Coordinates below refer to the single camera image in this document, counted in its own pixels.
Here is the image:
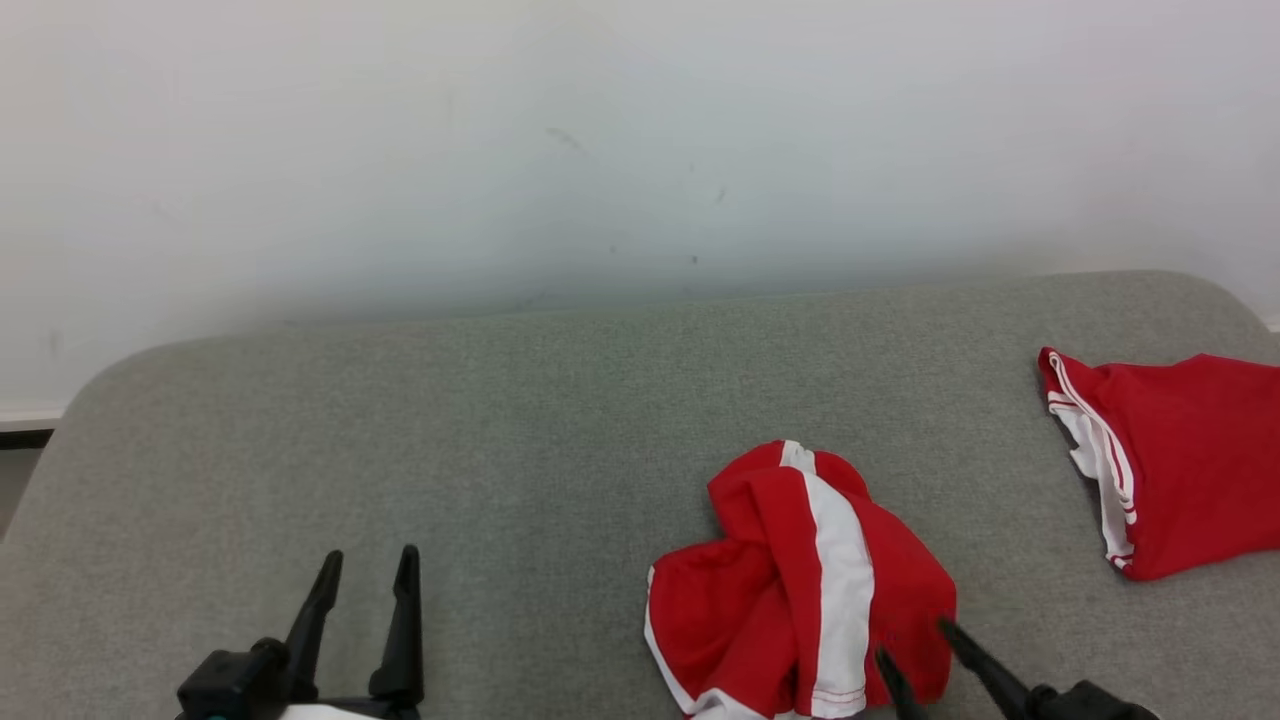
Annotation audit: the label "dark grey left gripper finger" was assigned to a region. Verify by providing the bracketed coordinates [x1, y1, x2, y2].
[285, 549, 344, 701]
[368, 544, 425, 704]

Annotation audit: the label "red Bulls jersey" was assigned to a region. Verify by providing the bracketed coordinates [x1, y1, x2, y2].
[1038, 347, 1280, 583]

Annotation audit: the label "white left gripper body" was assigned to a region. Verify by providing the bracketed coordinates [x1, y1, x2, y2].
[278, 696, 427, 720]

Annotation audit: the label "red shorts with white stripe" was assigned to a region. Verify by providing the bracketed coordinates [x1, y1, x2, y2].
[644, 440, 959, 720]

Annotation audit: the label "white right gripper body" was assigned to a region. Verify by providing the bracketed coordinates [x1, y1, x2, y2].
[1035, 680, 1161, 720]

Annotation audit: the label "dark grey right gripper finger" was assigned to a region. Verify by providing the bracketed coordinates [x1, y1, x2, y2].
[877, 648, 928, 720]
[938, 618, 1041, 720]

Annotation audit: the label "white wall baseboard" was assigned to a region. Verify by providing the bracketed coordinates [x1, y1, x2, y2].
[0, 403, 67, 451]

